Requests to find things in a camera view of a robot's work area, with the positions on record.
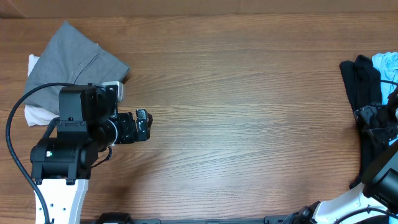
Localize black t-shirt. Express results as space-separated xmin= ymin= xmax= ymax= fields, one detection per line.
xmin=340 ymin=55 xmax=385 ymax=189

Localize white folded cloth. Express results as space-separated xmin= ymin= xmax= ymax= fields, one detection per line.
xmin=24 ymin=54 xmax=58 ymax=127

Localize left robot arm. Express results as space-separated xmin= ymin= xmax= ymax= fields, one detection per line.
xmin=30 ymin=83 xmax=153 ymax=223

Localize light blue t-shirt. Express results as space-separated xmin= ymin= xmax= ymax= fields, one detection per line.
xmin=372 ymin=52 xmax=397 ymax=105

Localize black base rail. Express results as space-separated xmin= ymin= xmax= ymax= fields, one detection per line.
xmin=80 ymin=212 xmax=298 ymax=224

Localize grey folded trousers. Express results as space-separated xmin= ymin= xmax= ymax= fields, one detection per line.
xmin=24 ymin=22 xmax=130 ymax=117

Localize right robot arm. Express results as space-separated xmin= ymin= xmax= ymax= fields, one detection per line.
xmin=284 ymin=103 xmax=397 ymax=223

